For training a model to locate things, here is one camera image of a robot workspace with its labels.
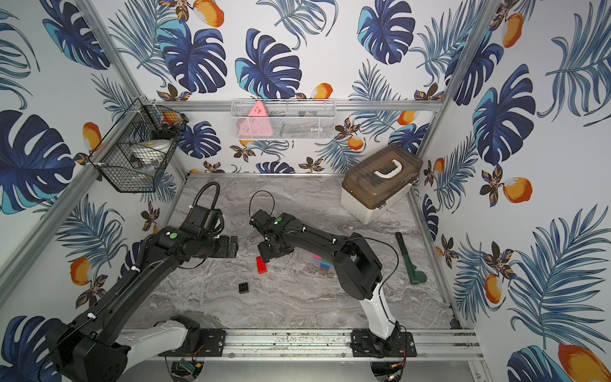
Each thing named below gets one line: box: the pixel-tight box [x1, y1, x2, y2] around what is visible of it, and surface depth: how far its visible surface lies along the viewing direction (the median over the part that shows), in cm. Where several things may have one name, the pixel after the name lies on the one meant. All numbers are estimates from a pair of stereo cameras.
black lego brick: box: [238, 282, 250, 295], surface depth 86 cm
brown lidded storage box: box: [340, 144, 424, 225], surface depth 97 cm
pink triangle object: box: [236, 101, 273, 138], surface depth 92 cm
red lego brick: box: [256, 256, 269, 274], surface depth 92 cm
